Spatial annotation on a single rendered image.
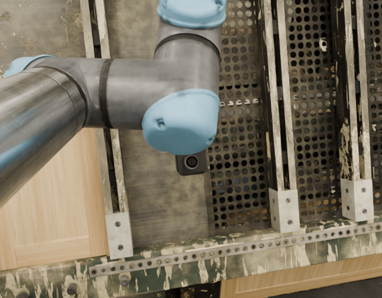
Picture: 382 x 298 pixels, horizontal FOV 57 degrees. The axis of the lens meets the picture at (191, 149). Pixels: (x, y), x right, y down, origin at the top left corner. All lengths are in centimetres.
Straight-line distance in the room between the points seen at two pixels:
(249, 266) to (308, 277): 67
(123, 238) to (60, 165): 27
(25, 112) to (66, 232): 82
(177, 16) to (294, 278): 146
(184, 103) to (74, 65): 12
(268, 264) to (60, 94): 92
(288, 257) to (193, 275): 29
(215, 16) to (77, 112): 17
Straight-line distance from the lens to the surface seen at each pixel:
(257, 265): 112
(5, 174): 24
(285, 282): 172
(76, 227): 106
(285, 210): 108
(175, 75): 35
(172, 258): 105
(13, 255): 112
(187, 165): 53
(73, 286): 106
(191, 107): 33
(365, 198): 120
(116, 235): 100
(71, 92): 33
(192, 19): 39
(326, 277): 180
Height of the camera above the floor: 171
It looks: 35 degrees down
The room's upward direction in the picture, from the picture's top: straight up
